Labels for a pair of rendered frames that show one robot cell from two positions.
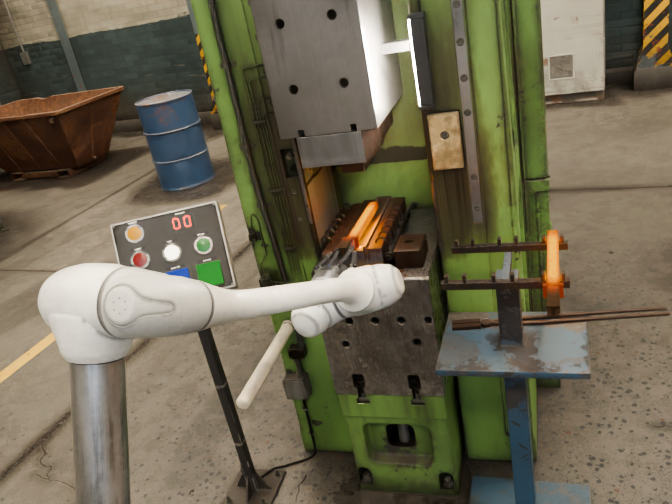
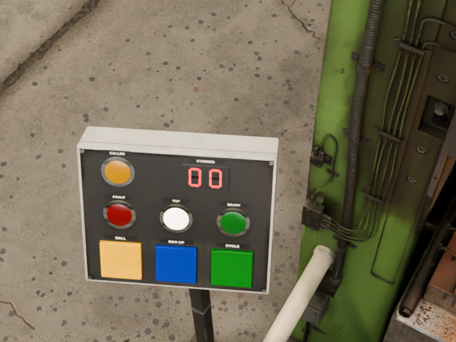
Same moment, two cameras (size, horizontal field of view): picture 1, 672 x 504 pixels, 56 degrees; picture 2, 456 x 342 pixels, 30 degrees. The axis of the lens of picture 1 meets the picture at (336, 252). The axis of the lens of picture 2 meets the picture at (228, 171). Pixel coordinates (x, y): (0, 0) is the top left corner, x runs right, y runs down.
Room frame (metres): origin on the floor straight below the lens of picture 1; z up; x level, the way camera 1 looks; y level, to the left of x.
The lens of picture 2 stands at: (1.17, 0.26, 2.39)
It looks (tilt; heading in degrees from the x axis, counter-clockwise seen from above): 58 degrees down; 12
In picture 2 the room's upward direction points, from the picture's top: 2 degrees counter-clockwise
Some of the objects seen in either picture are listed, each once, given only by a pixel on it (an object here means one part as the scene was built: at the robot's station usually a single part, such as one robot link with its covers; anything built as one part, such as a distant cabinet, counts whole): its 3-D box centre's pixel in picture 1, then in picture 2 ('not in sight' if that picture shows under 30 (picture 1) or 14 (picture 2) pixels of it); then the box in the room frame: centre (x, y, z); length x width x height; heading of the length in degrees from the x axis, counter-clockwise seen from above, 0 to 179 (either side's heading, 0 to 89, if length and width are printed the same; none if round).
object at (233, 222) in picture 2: (203, 244); (233, 222); (1.87, 0.40, 1.09); 0.05 x 0.03 x 0.04; 70
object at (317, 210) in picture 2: (269, 287); (317, 215); (2.07, 0.26, 0.80); 0.06 x 0.03 x 0.14; 70
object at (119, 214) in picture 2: (140, 259); (119, 214); (1.85, 0.60, 1.09); 0.05 x 0.03 x 0.04; 70
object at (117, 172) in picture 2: (134, 233); (117, 172); (1.89, 0.61, 1.16); 0.05 x 0.03 x 0.04; 70
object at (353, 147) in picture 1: (348, 129); not in sight; (2.02, -0.12, 1.32); 0.42 x 0.20 x 0.10; 160
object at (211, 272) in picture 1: (210, 274); (231, 267); (1.82, 0.40, 1.01); 0.07 x 0.05 x 0.07; 95
